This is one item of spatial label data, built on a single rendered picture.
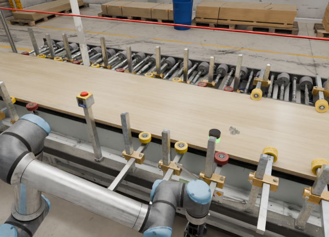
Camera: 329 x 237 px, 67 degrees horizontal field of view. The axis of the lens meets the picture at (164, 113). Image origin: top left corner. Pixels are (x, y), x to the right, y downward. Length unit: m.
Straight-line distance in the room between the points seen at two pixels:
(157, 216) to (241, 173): 0.87
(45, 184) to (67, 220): 1.57
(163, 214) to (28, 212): 0.73
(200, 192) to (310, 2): 7.60
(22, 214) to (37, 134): 0.53
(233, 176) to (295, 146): 0.42
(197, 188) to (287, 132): 0.99
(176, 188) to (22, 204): 0.73
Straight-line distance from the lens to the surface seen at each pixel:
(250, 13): 6.97
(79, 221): 2.42
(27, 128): 1.01
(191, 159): 1.69
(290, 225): 1.57
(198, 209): 0.98
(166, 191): 0.96
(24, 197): 1.31
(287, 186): 1.67
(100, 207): 0.88
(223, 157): 1.50
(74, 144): 2.13
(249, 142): 1.64
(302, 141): 1.77
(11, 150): 0.94
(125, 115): 1.38
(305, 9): 8.28
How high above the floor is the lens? 1.94
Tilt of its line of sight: 35 degrees down
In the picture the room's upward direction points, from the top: 2 degrees counter-clockwise
